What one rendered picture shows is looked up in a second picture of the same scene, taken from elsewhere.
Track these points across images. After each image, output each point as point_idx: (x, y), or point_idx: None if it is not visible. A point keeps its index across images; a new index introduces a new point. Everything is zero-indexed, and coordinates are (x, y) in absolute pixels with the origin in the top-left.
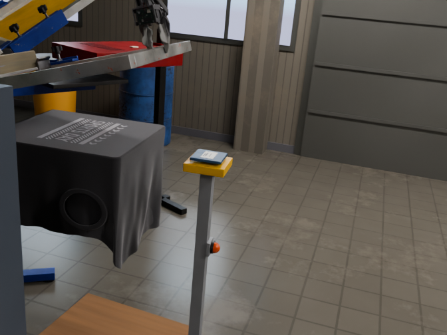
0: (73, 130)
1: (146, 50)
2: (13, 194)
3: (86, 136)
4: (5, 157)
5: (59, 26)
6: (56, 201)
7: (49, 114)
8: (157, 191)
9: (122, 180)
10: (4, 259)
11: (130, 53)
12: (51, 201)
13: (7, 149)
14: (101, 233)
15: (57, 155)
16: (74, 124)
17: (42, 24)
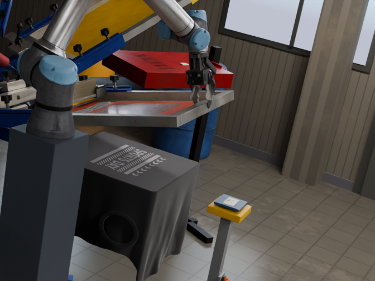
0: (119, 158)
1: (192, 109)
2: (74, 212)
3: (130, 166)
4: (75, 185)
5: (117, 48)
6: (97, 218)
7: (99, 136)
8: (183, 221)
9: (155, 210)
10: (59, 260)
11: (178, 93)
12: (93, 218)
13: (77, 179)
14: (130, 252)
15: (105, 181)
16: (120, 151)
17: (102, 46)
